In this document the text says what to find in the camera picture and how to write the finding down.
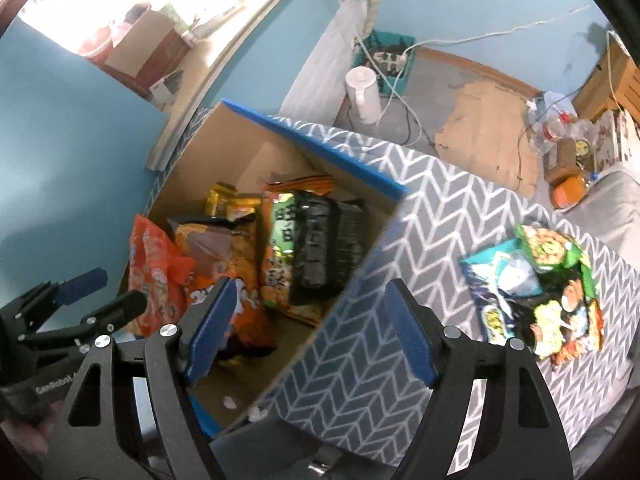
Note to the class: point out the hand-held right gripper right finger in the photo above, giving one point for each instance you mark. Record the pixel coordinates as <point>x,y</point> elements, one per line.
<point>411,340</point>

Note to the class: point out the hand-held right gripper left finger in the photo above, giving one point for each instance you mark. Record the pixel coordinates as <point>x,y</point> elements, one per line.
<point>212,332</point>

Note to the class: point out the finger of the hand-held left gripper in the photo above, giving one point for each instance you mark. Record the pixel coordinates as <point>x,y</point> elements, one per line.
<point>116,311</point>
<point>80,284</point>

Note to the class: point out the orange-red snack packet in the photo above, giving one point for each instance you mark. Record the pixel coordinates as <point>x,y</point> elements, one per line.
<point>150,280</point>

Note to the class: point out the orange cartoon snack packet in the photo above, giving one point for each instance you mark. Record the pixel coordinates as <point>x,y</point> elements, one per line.
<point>220,255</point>

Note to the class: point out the green and orange snack packet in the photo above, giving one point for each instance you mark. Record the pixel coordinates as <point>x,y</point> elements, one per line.
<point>277,260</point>

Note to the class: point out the black snack packet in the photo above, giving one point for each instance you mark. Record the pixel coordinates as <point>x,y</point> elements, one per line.
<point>325,245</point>

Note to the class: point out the yellow snack bar packet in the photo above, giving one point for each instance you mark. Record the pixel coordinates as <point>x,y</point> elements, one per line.
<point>227,203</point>

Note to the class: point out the blue-rimmed cardboard box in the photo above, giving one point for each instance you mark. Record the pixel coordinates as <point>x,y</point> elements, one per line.
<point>280,160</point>

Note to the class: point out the person's left hand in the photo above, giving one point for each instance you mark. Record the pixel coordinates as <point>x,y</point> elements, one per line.
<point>25,437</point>

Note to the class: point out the yellow-print dark snack packet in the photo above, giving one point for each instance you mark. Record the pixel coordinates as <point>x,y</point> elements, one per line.
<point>497,322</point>

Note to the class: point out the teal snack packet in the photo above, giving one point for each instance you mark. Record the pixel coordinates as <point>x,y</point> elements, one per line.
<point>502,270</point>

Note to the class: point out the grey herringbone tablecloth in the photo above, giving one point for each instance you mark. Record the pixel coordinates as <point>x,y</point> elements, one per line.
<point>425,210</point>

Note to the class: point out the colourful cartoon snack packet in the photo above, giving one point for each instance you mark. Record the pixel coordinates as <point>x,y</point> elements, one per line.
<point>565,320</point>

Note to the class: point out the small white box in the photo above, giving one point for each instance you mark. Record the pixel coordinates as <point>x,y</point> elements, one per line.
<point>166,91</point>

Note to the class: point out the orange juice bottle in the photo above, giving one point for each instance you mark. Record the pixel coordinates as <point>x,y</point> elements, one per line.
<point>570,192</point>

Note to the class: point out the cardboard floor sheet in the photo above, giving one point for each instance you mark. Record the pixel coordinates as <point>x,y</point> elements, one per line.
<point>485,130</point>

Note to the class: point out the small brown box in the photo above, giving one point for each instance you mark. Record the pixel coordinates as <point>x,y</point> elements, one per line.
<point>567,160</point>

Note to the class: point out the brown cardboard box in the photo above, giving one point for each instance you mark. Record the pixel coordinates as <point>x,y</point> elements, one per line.
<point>145,50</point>

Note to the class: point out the orange bucket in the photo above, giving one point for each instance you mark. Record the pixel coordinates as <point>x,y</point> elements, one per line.
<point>97,40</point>

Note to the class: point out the grey bed sheet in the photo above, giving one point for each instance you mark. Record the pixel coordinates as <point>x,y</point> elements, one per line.
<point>615,195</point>

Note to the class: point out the clear bottle red cap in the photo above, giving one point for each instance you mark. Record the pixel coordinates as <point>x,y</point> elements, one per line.
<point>552,132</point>

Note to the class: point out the white kettle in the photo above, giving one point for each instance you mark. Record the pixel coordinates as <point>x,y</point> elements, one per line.
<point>364,92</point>

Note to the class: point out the wooden windowsill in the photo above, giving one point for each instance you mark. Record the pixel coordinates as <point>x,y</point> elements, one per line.
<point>230,60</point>

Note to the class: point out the white plastic bag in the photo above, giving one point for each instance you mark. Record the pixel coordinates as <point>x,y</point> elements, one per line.
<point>550,105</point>

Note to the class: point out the white power strip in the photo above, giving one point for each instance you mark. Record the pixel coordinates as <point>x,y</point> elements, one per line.
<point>390,60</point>

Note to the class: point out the floral printed box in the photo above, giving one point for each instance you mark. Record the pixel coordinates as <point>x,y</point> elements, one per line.
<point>615,135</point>

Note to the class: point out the teal crate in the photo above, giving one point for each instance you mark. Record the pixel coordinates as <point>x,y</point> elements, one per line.
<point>395,42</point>

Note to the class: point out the wooden headboard shelf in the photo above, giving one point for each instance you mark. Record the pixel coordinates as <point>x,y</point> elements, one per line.
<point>615,80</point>

